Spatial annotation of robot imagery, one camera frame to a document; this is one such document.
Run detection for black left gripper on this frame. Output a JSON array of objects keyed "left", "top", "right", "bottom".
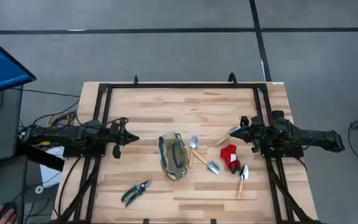
[{"left": 109, "top": 119, "right": 140, "bottom": 147}]

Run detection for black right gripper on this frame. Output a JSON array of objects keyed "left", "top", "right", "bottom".
[{"left": 229, "top": 116, "right": 262, "bottom": 153}]

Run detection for silver garden tool wooden handle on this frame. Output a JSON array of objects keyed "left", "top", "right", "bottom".
[{"left": 213, "top": 126, "right": 241, "bottom": 148}]

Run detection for red gardening gloves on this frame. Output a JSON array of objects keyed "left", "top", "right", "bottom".
[{"left": 219, "top": 144, "right": 242, "bottom": 175}]

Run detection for narrow silver trowel wooden handle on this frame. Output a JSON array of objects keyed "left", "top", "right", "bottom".
[{"left": 192, "top": 149, "right": 221, "bottom": 175}]

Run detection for wide silver trowel wooden handle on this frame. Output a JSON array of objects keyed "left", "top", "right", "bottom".
[{"left": 188, "top": 135, "right": 200, "bottom": 169}]

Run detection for camouflage green gardening bag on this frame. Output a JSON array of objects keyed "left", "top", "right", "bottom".
[{"left": 158, "top": 132, "right": 190, "bottom": 182}]

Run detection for green pruning shears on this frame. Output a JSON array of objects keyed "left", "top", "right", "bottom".
[{"left": 120, "top": 179, "right": 152, "bottom": 208}]

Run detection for white paper sheet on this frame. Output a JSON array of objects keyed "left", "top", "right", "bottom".
[{"left": 39, "top": 146, "right": 65, "bottom": 189}]

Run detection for black desk edge bar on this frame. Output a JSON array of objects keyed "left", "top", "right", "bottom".
[{"left": 17, "top": 143, "right": 65, "bottom": 172}]

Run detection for black computer mouse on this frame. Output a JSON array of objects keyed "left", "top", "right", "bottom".
[{"left": 0, "top": 201, "right": 18, "bottom": 220}]

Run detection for black cable bundle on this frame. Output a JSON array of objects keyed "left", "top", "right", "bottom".
[
  {"left": 266, "top": 157, "right": 315, "bottom": 223},
  {"left": 56, "top": 157, "right": 101, "bottom": 223}
]

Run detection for black metal table frame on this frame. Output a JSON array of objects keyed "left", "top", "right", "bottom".
[{"left": 51, "top": 81, "right": 320, "bottom": 224}]

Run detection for yellow cable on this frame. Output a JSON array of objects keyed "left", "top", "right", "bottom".
[{"left": 39, "top": 110, "right": 76, "bottom": 147}]

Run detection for thin black monitor cable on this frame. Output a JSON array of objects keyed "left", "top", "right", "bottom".
[{"left": 12, "top": 88, "right": 81, "bottom": 98}]

